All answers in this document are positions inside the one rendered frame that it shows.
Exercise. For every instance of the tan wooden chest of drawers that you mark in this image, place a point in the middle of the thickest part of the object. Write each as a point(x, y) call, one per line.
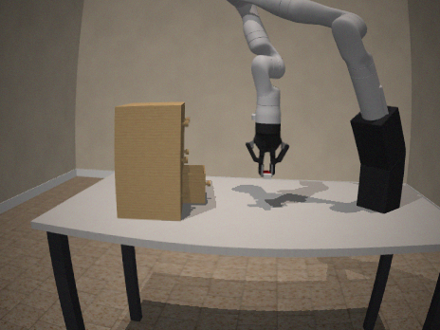
point(147, 161)

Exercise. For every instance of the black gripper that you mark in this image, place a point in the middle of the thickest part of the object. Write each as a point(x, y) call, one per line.
point(269, 143)

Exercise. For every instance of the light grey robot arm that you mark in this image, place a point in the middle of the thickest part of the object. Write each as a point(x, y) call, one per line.
point(347, 29)

